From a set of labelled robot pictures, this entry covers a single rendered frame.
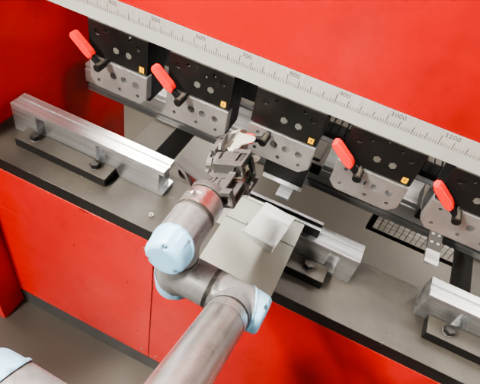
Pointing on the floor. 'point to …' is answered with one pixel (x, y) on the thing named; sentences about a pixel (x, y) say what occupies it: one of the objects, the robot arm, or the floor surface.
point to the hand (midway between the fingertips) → (240, 138)
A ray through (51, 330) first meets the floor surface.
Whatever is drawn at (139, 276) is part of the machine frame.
